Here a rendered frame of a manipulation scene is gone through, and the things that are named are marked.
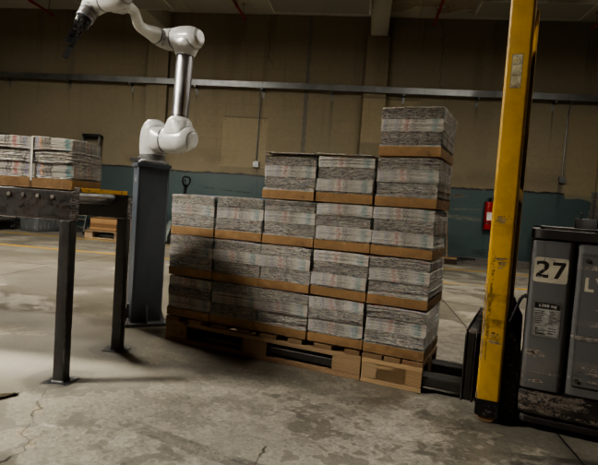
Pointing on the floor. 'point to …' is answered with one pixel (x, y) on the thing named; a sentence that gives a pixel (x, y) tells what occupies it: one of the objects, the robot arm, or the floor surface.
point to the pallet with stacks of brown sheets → (100, 225)
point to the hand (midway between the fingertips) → (66, 48)
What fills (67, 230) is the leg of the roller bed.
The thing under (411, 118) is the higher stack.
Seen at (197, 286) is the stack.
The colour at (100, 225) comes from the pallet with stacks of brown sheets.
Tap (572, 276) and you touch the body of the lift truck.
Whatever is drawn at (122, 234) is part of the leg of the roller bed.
